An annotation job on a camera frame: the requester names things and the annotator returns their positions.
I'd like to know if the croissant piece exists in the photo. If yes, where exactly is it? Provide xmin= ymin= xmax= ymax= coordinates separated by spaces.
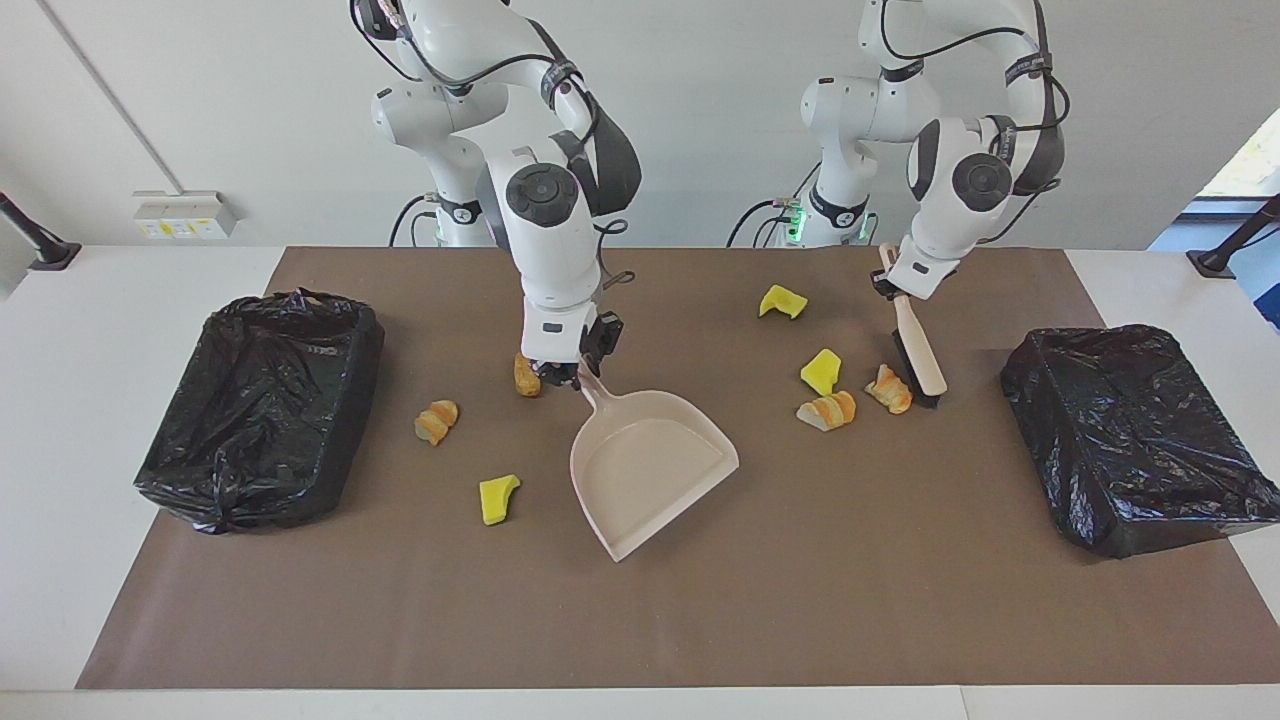
xmin=796 ymin=390 xmax=858 ymax=433
xmin=414 ymin=399 xmax=461 ymax=447
xmin=864 ymin=363 xmax=915 ymax=416

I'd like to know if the beige hand brush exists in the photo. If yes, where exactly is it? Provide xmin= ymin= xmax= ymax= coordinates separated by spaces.
xmin=878 ymin=243 xmax=949 ymax=409

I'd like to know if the brown table mat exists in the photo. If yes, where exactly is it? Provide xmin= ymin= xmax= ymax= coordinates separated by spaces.
xmin=75 ymin=247 xmax=1280 ymax=691

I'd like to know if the black bag lined bin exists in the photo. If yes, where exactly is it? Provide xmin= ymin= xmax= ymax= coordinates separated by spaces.
xmin=133 ymin=288 xmax=386 ymax=536
xmin=1000 ymin=323 xmax=1280 ymax=561

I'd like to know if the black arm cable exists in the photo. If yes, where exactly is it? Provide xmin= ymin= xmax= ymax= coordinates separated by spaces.
xmin=878 ymin=0 xmax=1073 ymax=246
xmin=350 ymin=0 xmax=641 ymax=301

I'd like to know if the beige plastic dustpan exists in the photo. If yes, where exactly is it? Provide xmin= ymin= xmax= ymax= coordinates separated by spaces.
xmin=569 ymin=372 xmax=741 ymax=564

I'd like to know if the bright window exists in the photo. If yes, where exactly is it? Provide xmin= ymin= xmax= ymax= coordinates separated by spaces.
xmin=1195 ymin=105 xmax=1280 ymax=201

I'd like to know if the white wall conduit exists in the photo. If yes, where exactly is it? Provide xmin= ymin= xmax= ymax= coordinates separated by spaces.
xmin=36 ymin=0 xmax=183 ymax=193

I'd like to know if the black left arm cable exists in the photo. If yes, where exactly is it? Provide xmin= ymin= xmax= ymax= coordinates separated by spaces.
xmin=878 ymin=0 xmax=1073 ymax=246

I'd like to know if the yellow sponge piece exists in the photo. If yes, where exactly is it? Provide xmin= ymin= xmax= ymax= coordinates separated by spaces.
xmin=479 ymin=474 xmax=522 ymax=527
xmin=800 ymin=348 xmax=843 ymax=398
xmin=758 ymin=284 xmax=809 ymax=321

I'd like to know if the black base cable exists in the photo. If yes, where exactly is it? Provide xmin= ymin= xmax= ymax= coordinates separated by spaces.
xmin=725 ymin=160 xmax=831 ymax=248
xmin=388 ymin=193 xmax=441 ymax=248

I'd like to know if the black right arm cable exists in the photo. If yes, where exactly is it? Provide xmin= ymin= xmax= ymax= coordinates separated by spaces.
xmin=350 ymin=0 xmax=641 ymax=301

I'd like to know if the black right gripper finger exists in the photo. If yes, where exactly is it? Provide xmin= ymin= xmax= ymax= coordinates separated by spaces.
xmin=528 ymin=357 xmax=581 ymax=393

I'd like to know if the white wall socket box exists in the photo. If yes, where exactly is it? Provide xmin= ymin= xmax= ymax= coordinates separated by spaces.
xmin=133 ymin=190 xmax=241 ymax=241

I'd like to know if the black clamp stand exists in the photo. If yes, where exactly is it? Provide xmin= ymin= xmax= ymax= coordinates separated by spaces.
xmin=0 ymin=190 xmax=83 ymax=273
xmin=1186 ymin=193 xmax=1280 ymax=280

